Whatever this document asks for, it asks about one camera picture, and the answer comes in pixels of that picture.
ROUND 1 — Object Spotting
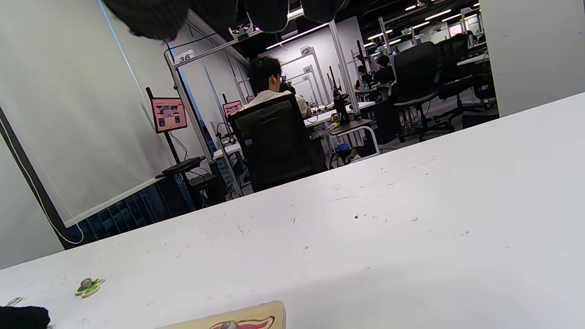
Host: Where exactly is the person's left hand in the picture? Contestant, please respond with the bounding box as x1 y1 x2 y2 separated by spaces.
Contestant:
0 305 51 329

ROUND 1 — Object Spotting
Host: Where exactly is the dark brown side desk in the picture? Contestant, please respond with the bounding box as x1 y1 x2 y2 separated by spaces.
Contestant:
327 119 374 136

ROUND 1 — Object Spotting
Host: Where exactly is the person's right hand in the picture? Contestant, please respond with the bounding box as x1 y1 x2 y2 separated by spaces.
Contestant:
103 0 348 42

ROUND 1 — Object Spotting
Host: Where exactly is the black swivel office chair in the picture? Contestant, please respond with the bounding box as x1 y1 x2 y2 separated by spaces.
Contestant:
392 42 454 140
436 34 496 112

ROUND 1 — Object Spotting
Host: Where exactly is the wooden animal puzzle frame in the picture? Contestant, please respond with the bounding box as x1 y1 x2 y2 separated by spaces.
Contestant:
155 301 286 329

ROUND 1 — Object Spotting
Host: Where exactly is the black computer tower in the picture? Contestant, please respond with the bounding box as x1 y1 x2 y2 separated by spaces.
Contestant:
190 173 228 206

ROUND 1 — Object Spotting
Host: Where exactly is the glass partition panel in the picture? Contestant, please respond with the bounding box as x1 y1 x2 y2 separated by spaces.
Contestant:
69 178 197 244

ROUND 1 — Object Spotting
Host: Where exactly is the black keyboard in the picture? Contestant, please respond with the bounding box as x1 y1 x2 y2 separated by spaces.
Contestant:
155 156 207 179

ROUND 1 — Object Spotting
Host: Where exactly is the green turtle puzzle piece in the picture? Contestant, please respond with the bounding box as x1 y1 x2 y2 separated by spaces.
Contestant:
74 277 106 298

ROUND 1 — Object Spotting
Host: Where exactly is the black bag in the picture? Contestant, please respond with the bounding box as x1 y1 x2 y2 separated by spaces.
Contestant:
329 147 364 169

